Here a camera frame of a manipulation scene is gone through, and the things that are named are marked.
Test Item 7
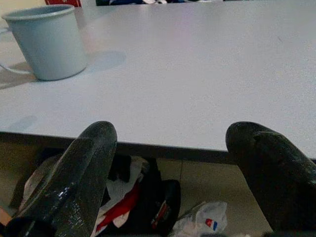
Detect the light blue mug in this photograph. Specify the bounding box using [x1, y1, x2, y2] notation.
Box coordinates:
[0, 4, 88, 81]

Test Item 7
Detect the red box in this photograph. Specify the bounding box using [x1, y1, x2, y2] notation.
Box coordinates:
[44, 0, 82, 7]

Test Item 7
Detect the white and red cloth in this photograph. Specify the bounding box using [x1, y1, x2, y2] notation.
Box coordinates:
[93, 157, 151, 234]

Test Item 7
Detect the dark clothes pile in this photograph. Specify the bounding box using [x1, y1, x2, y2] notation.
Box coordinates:
[95, 0, 223, 6]

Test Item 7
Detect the white plastic bag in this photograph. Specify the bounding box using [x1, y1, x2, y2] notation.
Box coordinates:
[172, 201, 228, 237]

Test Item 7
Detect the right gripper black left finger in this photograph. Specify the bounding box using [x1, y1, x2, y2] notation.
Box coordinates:
[4, 120, 118, 237]

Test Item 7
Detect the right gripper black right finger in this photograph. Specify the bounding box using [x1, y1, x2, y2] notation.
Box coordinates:
[226, 121, 316, 234]

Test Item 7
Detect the black cap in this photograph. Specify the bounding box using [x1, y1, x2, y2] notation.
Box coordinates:
[134, 158, 182, 234]

